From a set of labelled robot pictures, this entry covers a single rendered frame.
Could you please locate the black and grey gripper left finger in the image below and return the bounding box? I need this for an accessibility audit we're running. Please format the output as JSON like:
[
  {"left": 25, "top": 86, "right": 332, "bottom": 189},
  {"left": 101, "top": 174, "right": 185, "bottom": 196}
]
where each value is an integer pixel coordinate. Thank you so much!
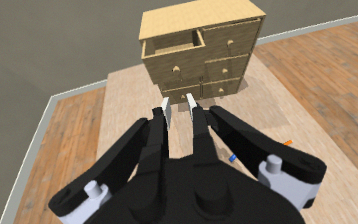
[{"left": 48, "top": 97, "right": 172, "bottom": 224}]

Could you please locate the brown wooden drawer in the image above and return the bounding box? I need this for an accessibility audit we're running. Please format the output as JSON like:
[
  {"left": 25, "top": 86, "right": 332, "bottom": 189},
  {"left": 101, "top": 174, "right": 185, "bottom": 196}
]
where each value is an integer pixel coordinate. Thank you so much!
[
  {"left": 202, "top": 78, "right": 241, "bottom": 99},
  {"left": 142, "top": 30, "right": 205, "bottom": 85},
  {"left": 202, "top": 18, "right": 261, "bottom": 60},
  {"left": 160, "top": 77, "right": 200, "bottom": 90},
  {"left": 202, "top": 54, "right": 249, "bottom": 83},
  {"left": 163, "top": 84, "right": 200, "bottom": 104}
]

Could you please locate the small wooden chest of drawers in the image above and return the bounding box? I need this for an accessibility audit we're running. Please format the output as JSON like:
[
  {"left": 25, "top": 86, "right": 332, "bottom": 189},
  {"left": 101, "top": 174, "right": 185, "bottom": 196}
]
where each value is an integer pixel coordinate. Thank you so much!
[{"left": 139, "top": 0, "right": 266, "bottom": 100}]

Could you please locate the blue aa battery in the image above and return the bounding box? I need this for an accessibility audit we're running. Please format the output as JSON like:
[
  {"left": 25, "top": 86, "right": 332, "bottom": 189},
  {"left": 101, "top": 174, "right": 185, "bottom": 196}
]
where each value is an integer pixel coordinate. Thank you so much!
[{"left": 229, "top": 154, "right": 237, "bottom": 162}]

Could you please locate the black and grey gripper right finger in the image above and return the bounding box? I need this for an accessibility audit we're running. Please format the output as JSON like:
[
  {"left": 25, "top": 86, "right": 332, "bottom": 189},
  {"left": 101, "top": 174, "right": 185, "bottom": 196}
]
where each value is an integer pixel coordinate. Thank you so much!
[{"left": 186, "top": 93, "right": 327, "bottom": 214}]

